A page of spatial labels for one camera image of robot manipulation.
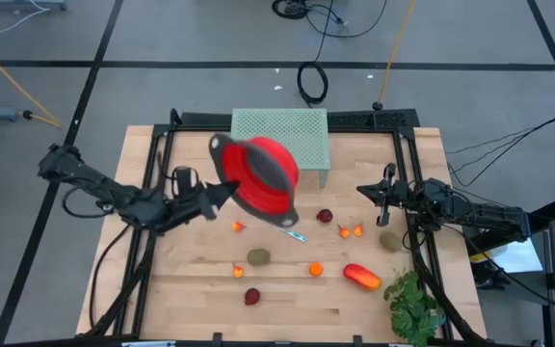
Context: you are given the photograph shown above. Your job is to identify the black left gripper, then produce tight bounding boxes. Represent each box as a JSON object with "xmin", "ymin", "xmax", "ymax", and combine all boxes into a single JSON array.
[{"xmin": 161, "ymin": 180, "xmax": 241, "ymax": 231}]

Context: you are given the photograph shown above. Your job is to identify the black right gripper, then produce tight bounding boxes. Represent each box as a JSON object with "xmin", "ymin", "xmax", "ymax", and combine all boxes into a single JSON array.
[{"xmin": 357, "ymin": 162, "xmax": 426, "ymax": 228}]

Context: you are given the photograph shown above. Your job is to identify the red colander with grey rim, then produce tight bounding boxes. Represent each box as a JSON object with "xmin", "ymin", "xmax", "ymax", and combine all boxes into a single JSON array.
[{"xmin": 208, "ymin": 133, "xmax": 302, "ymax": 228}]

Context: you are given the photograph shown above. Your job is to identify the brown kiwi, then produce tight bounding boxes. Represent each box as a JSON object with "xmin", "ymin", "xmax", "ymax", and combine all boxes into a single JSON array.
[
  {"xmin": 247, "ymin": 248, "xmax": 272, "ymax": 267},
  {"xmin": 379, "ymin": 231, "xmax": 403, "ymax": 253}
]

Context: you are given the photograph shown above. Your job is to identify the green plant in white pot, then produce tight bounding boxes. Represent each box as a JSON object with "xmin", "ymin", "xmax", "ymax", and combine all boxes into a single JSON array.
[{"xmin": 383, "ymin": 269, "xmax": 447, "ymax": 347}]

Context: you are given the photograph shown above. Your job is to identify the white sheet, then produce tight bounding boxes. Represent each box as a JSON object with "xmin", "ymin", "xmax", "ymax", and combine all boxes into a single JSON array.
[{"xmin": 469, "ymin": 216, "xmax": 544, "ymax": 275}]

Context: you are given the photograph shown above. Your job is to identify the grey rolling base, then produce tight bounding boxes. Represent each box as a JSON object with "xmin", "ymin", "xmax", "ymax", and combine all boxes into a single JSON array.
[{"xmin": 0, "ymin": 0, "xmax": 68, "ymax": 12}]

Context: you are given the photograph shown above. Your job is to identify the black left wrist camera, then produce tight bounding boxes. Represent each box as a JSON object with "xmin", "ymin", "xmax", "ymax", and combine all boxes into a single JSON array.
[{"xmin": 173, "ymin": 166, "xmax": 199, "ymax": 197}]

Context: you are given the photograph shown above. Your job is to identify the black aluminium frame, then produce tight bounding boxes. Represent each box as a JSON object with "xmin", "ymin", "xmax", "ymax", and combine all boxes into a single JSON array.
[{"xmin": 84, "ymin": 108, "xmax": 489, "ymax": 347}]

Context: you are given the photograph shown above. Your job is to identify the knife with blue striped handle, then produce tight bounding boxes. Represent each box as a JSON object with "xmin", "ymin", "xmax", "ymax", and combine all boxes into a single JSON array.
[{"xmin": 279, "ymin": 227, "xmax": 308, "ymax": 243}]

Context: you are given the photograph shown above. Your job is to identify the small white wire table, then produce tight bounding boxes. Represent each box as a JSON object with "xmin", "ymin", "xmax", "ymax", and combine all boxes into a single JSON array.
[{"xmin": 230, "ymin": 107, "xmax": 331, "ymax": 188}]

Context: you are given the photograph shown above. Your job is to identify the black coiled cable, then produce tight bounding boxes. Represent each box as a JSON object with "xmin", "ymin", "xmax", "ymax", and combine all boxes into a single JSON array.
[{"xmin": 296, "ymin": 61, "xmax": 330, "ymax": 108}]

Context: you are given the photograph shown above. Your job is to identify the yellow hanging cable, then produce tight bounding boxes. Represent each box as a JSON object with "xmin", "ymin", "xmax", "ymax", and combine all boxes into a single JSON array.
[{"xmin": 373, "ymin": 0, "xmax": 417, "ymax": 111}]

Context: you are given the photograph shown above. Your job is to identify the thin black cables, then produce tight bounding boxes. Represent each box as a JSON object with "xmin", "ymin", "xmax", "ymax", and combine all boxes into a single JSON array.
[{"xmin": 444, "ymin": 116, "xmax": 555, "ymax": 188}]

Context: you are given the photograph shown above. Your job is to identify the black cable bundle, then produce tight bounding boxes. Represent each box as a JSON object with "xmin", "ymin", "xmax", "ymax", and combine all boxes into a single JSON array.
[{"xmin": 271, "ymin": 0, "xmax": 388, "ymax": 40}]

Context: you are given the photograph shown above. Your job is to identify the yellow floor cable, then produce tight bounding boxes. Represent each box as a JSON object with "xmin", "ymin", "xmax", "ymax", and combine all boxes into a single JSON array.
[{"xmin": 0, "ymin": 37, "xmax": 63, "ymax": 129}]

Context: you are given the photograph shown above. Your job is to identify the white cable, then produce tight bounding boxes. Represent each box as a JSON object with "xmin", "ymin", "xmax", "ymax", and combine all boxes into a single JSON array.
[{"xmin": 0, "ymin": 0, "xmax": 51, "ymax": 47}]

